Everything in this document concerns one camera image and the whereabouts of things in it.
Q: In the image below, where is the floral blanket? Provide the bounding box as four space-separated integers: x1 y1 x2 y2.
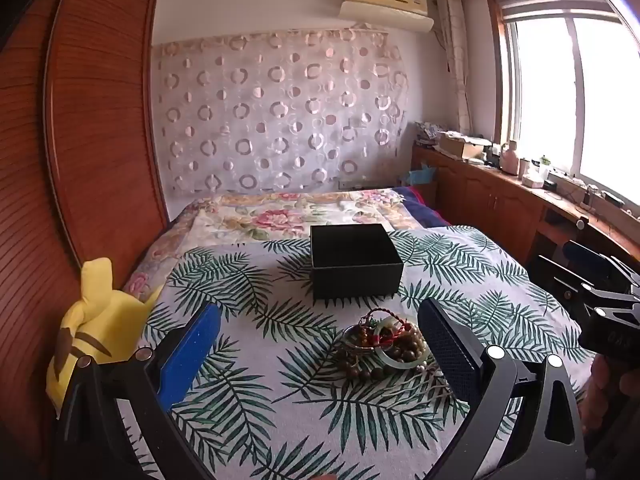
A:
124 187 417 303

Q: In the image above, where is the white window curtain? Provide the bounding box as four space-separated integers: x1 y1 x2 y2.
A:
435 0 474 134

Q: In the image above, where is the red cord bracelet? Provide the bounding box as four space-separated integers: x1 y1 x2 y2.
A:
359 308 401 348

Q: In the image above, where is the pink kettle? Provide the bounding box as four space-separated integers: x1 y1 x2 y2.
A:
500 140 521 176

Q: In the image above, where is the long wooden cabinet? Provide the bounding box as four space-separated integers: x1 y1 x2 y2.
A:
410 144 640 283

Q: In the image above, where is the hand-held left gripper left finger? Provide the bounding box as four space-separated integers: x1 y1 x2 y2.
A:
52 302 223 480

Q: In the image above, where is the open cardboard box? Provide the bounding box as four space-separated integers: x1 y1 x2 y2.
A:
436 130 494 162

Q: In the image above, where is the beige air conditioner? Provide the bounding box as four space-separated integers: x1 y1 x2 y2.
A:
339 0 435 34

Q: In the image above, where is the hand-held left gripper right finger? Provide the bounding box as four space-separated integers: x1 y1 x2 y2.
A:
417 297 587 480

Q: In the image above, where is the stack of papers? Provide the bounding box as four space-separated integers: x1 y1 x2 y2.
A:
416 120 442 144

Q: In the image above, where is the navy and red blanket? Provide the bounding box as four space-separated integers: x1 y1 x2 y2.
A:
391 186 453 229

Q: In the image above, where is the teal tissue box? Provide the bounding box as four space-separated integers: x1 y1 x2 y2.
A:
406 162 439 192

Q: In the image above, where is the person's right hand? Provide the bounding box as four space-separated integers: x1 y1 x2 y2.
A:
586 354 640 461

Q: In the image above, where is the yellow plush toy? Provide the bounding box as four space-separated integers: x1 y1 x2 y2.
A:
46 257 164 407

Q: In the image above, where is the window with wooden frame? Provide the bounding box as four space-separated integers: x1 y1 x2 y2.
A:
486 0 640 213

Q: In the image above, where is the black cardboard box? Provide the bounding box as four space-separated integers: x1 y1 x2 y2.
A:
309 223 404 302

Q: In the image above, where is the green jade bangle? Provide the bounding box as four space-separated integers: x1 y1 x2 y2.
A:
374 319 432 372

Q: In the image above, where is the leaf print cloth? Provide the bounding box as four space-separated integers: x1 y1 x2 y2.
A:
115 224 597 480

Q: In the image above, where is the brown wooden bead bracelet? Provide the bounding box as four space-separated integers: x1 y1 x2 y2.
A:
334 347 401 387

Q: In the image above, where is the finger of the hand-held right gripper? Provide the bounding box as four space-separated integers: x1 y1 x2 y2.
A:
563 239 640 294
532 254 640 317

